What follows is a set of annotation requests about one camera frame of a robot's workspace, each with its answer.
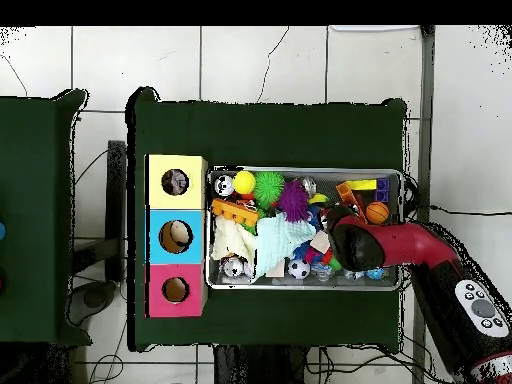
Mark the yellow tennis ball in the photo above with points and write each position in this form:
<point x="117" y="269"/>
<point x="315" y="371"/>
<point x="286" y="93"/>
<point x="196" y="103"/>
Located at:
<point x="244" y="182"/>

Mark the colourful heart print cloth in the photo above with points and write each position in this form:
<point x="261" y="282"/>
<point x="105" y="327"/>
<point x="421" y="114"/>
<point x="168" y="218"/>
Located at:
<point x="174" y="182"/>

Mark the blue disc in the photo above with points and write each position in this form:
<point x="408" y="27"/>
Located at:
<point x="2" y="232"/>

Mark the wooden box with three holes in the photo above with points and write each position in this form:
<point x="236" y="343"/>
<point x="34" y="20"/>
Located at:
<point x="176" y="276"/>

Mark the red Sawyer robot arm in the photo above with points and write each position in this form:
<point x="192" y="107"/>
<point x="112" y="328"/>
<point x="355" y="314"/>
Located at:
<point x="412" y="244"/>

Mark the mint knitted cloth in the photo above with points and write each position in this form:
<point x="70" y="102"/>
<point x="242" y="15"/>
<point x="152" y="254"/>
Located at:
<point x="280" y="240"/>

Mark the orange basketball toy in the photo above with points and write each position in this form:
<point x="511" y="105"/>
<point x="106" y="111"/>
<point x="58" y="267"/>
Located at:
<point x="377" y="212"/>

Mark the small soccer ball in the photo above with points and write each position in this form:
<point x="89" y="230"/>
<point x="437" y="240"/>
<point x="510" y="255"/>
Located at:
<point x="298" y="269"/>

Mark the purple spiky toy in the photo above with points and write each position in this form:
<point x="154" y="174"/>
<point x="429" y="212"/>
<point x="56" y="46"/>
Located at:
<point x="294" y="200"/>

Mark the green covered side table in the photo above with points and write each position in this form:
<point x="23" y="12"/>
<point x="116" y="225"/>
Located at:
<point x="32" y="180"/>

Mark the orange plastic brick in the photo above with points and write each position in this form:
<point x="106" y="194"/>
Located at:
<point x="348" y="198"/>
<point x="235" y="212"/>

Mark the dark green table cloth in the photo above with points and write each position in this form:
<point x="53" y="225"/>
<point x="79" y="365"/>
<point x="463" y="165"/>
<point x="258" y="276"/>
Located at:
<point x="260" y="136"/>

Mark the cream waffle cloth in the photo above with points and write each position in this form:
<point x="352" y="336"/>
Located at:
<point x="232" y="240"/>

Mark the black stand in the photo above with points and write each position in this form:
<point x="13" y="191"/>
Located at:
<point x="116" y="180"/>

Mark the clear mesh bin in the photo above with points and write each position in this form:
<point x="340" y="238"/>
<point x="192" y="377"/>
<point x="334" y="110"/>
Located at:
<point x="280" y="284"/>

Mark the yellow plastic block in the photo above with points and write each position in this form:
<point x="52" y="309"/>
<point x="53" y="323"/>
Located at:
<point x="362" y="184"/>

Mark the green spiky rubber ball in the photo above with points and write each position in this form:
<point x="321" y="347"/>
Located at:
<point x="268" y="187"/>

